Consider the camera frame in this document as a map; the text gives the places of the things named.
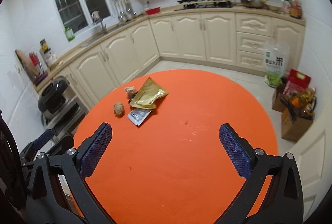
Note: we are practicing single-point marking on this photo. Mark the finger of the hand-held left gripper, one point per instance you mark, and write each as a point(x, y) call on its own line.
point(64, 142)
point(42, 138)

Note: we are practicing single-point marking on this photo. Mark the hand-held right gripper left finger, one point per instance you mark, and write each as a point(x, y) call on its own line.
point(96, 151)

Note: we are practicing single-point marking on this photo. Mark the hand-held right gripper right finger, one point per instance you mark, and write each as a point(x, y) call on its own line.
point(234, 151)

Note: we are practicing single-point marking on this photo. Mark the black rice cooker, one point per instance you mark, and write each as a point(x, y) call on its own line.
point(53, 94)

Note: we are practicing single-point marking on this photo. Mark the brown lumpy ball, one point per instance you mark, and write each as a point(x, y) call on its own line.
point(118, 110)

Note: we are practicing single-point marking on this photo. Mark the silver foil sachet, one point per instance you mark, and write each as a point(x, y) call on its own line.
point(138, 116)

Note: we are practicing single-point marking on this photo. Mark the large cardboard box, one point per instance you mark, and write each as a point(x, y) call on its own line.
point(295, 128)

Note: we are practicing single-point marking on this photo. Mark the small cardboard box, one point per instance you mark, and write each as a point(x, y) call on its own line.
point(277, 102)

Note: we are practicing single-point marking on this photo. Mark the purple holder with red chopsticks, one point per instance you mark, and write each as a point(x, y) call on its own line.
point(39, 71)

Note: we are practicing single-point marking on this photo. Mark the small clear snack wrapper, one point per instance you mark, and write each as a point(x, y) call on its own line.
point(130, 92)

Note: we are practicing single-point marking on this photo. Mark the gold foil packet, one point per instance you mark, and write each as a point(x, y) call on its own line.
point(147, 97)

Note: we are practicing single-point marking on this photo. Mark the wooden cutting board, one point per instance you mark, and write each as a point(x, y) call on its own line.
point(26, 64)

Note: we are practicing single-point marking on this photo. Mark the white panel door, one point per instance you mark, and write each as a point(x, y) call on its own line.
point(311, 169)

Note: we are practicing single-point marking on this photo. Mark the glass storage jar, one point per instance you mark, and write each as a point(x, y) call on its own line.
point(50, 58)

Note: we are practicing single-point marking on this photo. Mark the pile of packaged goods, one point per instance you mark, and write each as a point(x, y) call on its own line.
point(303, 102)

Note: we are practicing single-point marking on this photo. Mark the yellow label bottle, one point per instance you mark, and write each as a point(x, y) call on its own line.
point(43, 45)

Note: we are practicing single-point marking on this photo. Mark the red gift box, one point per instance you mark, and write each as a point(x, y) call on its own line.
point(298, 82)

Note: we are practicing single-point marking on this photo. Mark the green white rice bag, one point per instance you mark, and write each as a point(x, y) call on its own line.
point(276, 66)

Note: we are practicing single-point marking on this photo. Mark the green paper package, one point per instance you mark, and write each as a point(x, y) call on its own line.
point(69, 33)

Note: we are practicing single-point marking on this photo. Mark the metal sink faucet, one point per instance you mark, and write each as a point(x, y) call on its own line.
point(103, 27)

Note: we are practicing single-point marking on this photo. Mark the cream kitchen base cabinets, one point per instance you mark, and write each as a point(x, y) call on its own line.
point(192, 37)

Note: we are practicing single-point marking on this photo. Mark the small pink ornament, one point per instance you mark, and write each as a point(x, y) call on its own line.
point(95, 16)

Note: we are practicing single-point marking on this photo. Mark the hanging utensil rack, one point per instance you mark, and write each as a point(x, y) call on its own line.
point(124, 6)

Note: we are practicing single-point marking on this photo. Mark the black gas stove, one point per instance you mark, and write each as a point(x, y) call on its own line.
point(205, 4)

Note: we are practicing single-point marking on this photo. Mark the red plastic basin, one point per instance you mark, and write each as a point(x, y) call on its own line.
point(153, 11)

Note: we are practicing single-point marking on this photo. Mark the group of condiment bottles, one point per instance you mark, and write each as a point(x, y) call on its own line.
point(293, 6)

